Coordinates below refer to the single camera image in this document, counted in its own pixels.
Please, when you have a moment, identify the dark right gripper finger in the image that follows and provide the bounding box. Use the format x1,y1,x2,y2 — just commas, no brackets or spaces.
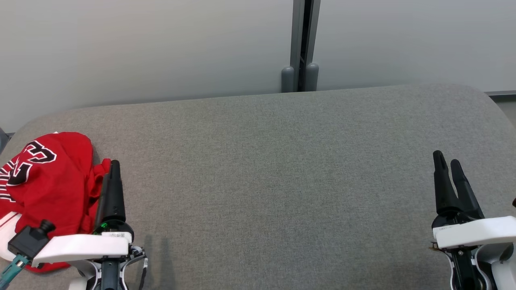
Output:
450,159,484,220
433,150,460,216

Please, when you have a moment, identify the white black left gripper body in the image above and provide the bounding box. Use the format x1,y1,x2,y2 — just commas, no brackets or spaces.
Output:
31,220,134,267

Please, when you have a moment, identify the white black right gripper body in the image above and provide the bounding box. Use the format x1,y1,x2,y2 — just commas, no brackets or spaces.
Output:
431,211,516,250

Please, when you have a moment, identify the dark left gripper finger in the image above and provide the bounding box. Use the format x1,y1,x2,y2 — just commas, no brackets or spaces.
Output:
94,174,110,232
106,160,126,223

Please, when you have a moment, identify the plain red shirt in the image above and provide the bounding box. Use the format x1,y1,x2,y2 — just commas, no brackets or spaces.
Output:
0,158,112,273

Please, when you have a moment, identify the red jersey with large number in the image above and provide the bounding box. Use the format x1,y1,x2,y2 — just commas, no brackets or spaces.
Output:
0,132,96,242

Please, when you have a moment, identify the grey cylindrical partition foot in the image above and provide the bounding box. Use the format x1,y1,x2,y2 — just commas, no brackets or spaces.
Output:
305,62,319,92
281,66,296,93

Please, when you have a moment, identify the teal left camera cable connector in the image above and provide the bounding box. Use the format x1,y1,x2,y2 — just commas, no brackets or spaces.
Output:
0,255,29,290

